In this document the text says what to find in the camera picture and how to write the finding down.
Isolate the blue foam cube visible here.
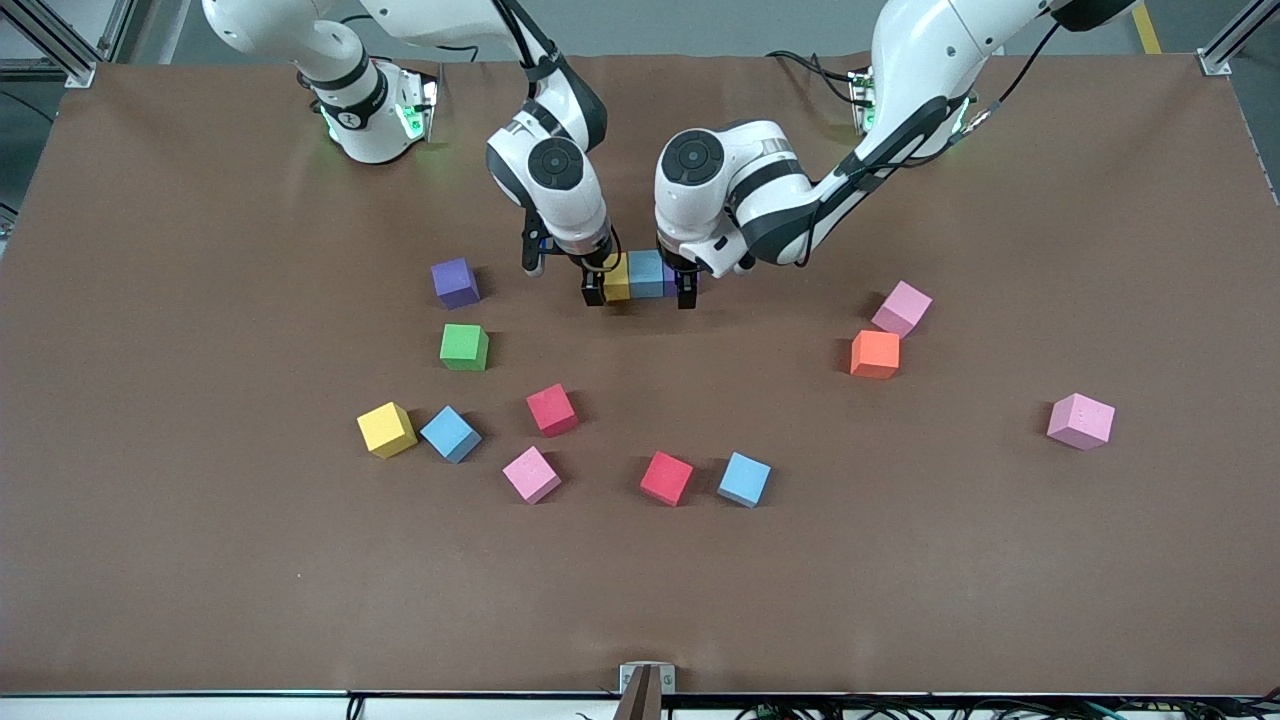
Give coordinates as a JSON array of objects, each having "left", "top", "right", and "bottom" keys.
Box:
[
  {"left": 716, "top": 451, "right": 773, "bottom": 509},
  {"left": 628, "top": 249, "right": 666, "bottom": 300},
  {"left": 419, "top": 404, "right": 483, "bottom": 465}
]

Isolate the red foam cube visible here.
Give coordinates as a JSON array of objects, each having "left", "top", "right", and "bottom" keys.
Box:
[
  {"left": 639, "top": 450, "right": 695, "bottom": 508},
  {"left": 526, "top": 383, "right": 581, "bottom": 438}
]

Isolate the green foam cube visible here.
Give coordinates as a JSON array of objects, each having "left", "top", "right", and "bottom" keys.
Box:
[{"left": 439, "top": 323, "right": 491, "bottom": 373}]

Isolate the orange foam cube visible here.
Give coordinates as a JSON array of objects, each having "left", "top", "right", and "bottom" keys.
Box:
[{"left": 850, "top": 329, "right": 902, "bottom": 380}]

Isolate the brown table mat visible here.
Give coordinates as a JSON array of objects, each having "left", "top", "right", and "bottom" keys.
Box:
[{"left": 0, "top": 52, "right": 1280, "bottom": 698}]

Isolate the pink foam cube with dimples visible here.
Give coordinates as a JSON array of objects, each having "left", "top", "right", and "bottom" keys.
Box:
[{"left": 1046, "top": 392, "right": 1117, "bottom": 451}]

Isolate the grey metal camera bracket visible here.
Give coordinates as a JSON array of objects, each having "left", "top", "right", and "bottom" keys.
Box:
[{"left": 618, "top": 661, "right": 678, "bottom": 720}]

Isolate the black cable bundle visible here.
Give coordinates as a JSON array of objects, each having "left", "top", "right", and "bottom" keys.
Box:
[{"left": 570, "top": 697, "right": 1280, "bottom": 720}]

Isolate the aluminium frame profile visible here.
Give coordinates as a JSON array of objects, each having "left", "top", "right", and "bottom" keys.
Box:
[
  {"left": 1198, "top": 0, "right": 1280, "bottom": 77},
  {"left": 0, "top": 0, "right": 151, "bottom": 89}
]

